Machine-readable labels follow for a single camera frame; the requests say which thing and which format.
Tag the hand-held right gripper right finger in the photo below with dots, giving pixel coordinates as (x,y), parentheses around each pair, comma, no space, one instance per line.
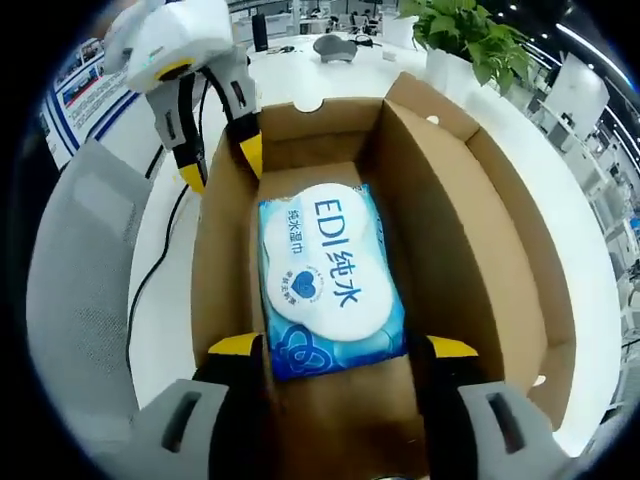
(495,435)

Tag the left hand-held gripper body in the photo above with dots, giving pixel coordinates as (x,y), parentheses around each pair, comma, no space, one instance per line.
(165,35)

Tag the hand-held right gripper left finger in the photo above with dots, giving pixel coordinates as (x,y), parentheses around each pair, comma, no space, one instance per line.
(200,430)

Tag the blue soft item wipes pack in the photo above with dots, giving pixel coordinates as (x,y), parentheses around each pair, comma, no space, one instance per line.
(330,280)

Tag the brown cardboard shoe box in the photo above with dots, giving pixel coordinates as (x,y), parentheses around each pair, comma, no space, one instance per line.
(475,225)

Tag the black bottle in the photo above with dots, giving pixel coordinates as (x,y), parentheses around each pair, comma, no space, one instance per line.
(259,32)

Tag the grey curved face pad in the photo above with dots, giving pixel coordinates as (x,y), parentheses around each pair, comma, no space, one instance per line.
(332,47)

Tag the small white cube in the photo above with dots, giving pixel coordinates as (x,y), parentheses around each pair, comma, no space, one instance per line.
(389,55)

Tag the grey mesh office chair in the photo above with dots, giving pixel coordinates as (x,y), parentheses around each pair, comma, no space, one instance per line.
(80,260)

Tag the white storage bin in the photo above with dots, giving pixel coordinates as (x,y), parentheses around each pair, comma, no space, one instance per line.
(401,32)

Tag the potted green plant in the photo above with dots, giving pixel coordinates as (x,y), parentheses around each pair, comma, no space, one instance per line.
(465,30)

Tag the blue framed wall poster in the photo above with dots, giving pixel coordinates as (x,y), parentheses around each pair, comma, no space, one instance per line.
(85,100)

